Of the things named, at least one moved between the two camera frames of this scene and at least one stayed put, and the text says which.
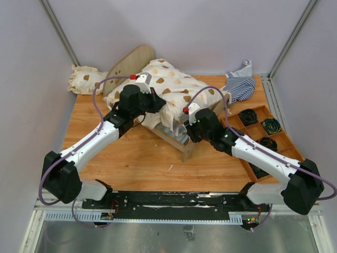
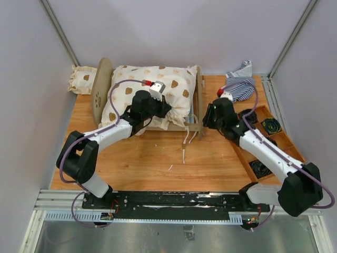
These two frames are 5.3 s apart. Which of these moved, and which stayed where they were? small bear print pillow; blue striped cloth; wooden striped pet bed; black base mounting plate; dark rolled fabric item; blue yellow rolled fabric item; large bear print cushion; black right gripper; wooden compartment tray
Moved: black right gripper; large bear print cushion; wooden striped pet bed
Stayed: blue yellow rolled fabric item; black base mounting plate; small bear print pillow; dark rolled fabric item; wooden compartment tray; blue striped cloth
